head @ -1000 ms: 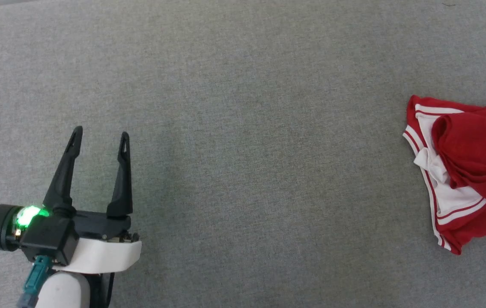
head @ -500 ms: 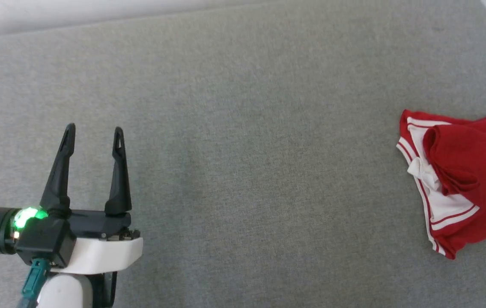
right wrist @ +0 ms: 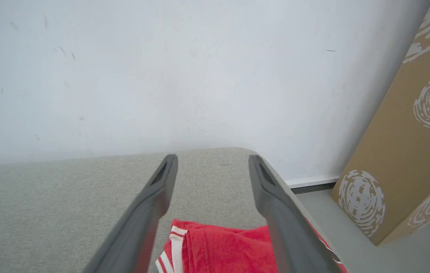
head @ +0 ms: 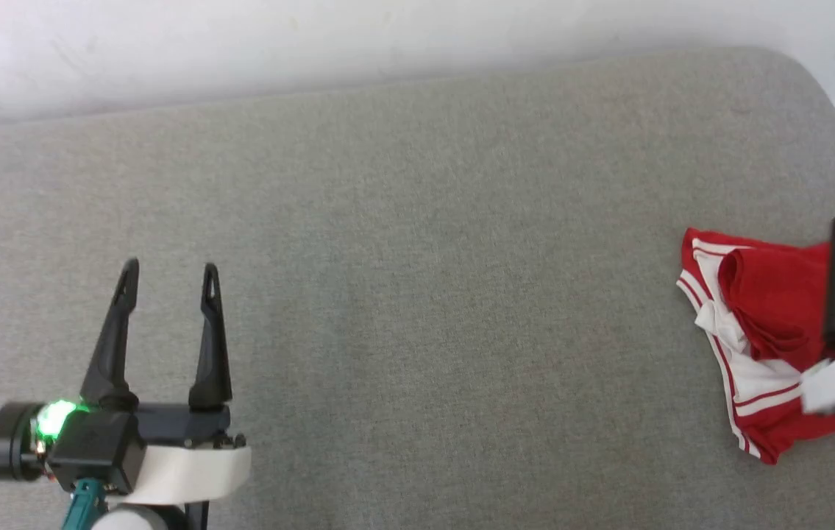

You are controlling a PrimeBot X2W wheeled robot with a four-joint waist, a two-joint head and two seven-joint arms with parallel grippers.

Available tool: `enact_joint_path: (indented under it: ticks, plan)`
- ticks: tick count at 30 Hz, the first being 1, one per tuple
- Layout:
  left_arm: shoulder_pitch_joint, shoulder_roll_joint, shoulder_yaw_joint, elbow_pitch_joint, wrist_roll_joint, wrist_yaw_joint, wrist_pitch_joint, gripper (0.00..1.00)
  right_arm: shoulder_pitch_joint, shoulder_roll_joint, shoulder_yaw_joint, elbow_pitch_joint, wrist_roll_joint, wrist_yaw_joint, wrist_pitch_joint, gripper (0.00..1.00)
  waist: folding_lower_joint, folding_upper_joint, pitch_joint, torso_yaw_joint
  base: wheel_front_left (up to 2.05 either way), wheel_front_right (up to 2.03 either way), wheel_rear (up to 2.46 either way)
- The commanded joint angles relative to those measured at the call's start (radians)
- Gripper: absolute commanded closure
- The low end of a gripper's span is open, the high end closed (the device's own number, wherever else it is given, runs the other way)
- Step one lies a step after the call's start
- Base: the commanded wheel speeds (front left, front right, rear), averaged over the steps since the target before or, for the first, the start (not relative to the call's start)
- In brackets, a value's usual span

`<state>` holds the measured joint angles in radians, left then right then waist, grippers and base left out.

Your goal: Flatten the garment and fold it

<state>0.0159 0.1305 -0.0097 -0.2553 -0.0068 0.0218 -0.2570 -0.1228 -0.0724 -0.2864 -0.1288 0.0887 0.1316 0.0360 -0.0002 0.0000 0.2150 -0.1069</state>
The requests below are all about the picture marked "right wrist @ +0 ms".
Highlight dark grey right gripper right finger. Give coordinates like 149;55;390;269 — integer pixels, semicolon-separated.
248;154;342;273

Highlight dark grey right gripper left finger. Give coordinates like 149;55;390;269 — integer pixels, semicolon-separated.
82;154;179;273

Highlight red and white jersey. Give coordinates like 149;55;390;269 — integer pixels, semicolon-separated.
155;218;349;273

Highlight grey fabric sofa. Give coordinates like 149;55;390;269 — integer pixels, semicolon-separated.
0;147;349;273

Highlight brown cardboard box white prints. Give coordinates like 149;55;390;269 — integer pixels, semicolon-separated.
330;0;430;247

